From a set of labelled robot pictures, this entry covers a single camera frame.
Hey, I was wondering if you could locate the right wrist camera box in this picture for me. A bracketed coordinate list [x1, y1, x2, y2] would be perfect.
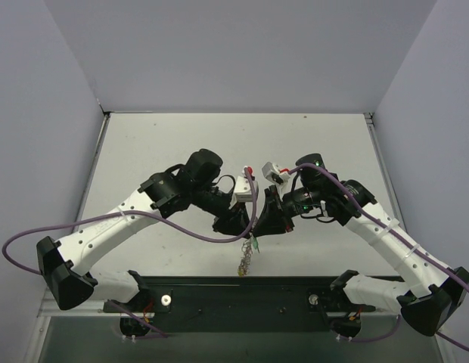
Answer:
[262, 162, 290, 185]

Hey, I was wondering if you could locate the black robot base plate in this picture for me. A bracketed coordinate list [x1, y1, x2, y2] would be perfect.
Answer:
[101, 275, 405, 343]

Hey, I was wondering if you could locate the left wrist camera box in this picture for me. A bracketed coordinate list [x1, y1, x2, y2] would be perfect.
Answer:
[230, 175, 259, 207]

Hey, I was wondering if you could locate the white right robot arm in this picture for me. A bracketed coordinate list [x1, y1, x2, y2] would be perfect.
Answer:
[253, 154, 469, 337]

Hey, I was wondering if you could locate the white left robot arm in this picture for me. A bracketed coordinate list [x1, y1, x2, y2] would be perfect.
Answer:
[36, 149, 259, 312]

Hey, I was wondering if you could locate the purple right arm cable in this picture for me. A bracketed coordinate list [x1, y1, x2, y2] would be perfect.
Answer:
[287, 163, 469, 351]

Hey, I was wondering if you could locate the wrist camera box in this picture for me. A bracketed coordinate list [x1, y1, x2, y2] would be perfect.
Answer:
[230, 175, 259, 207]
[262, 162, 290, 185]

